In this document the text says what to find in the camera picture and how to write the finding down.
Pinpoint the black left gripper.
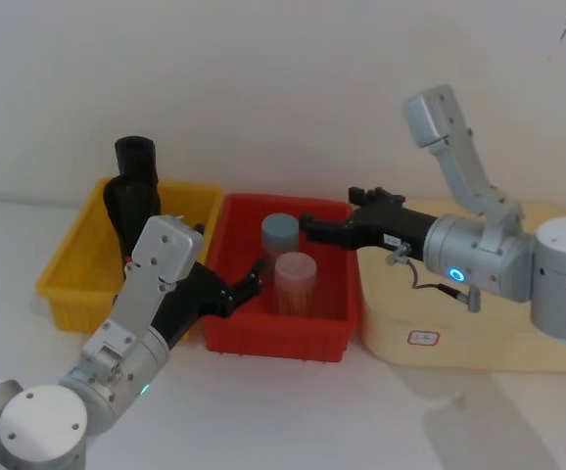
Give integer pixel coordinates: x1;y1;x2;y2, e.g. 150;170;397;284
149;258;265;352

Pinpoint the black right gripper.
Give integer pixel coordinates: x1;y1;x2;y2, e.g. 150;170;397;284
299;185;440;259

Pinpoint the clear jar with pink lid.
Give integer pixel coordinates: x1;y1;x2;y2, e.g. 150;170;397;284
273;252;318;317

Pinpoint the red plastic bin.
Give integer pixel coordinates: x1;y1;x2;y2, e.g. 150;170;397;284
199;192;362;364

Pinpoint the clear jar with grey lid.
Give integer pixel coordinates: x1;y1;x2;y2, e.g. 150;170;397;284
260;212;300;276

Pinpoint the cream plastic tray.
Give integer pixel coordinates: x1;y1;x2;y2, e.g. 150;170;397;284
358;197;566;376

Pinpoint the black plastic bottle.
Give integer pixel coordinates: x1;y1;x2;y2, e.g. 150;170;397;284
102;135;163;284

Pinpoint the white label with red border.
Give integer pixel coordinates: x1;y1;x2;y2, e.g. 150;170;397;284
407;329;442;347

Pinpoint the white table cloth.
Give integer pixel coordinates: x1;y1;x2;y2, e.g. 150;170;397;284
0;195;566;470

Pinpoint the yellow plastic bin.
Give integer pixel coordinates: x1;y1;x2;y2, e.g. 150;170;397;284
35;176;225;344

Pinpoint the thin dark gripper cable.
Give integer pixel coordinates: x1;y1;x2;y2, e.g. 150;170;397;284
386;243;481;313

